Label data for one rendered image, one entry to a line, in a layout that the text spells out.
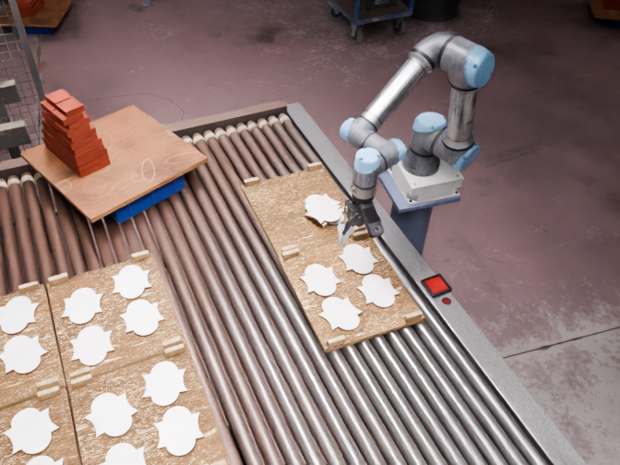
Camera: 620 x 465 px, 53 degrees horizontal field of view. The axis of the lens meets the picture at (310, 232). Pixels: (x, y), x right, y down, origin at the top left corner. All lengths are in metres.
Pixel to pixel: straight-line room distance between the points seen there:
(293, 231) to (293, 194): 0.20
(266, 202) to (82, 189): 0.66
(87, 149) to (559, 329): 2.38
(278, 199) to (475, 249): 1.59
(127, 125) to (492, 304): 2.01
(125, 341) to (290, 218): 0.74
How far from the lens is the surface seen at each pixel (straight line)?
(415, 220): 2.63
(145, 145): 2.51
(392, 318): 2.01
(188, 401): 1.83
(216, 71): 5.02
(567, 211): 4.09
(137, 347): 1.96
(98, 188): 2.34
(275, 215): 2.30
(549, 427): 1.94
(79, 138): 2.33
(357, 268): 2.12
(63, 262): 2.28
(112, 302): 2.09
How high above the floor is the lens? 2.50
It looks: 44 degrees down
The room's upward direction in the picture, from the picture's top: 3 degrees clockwise
